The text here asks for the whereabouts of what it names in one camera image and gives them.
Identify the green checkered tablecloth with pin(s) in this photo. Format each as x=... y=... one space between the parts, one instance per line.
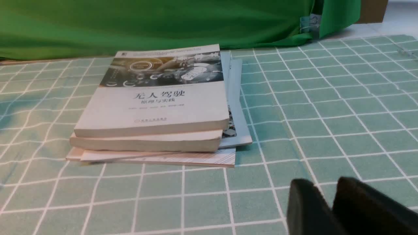
x=343 y=107

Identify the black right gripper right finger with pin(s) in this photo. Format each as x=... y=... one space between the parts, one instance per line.
x=363 y=210

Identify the thin grey-blue booklet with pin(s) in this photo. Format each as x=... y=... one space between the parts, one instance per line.
x=237 y=133

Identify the brown cardboard box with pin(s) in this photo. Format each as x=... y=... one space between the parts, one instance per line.
x=372 y=11

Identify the green backdrop cloth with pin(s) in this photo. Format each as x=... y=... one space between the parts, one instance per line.
x=47 y=29

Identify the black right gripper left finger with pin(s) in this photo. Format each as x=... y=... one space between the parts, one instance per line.
x=308 y=213

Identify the white book with car cover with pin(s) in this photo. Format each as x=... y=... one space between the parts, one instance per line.
x=158 y=92

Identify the bottom white striped booklet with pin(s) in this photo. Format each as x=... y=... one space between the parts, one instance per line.
x=223 y=157

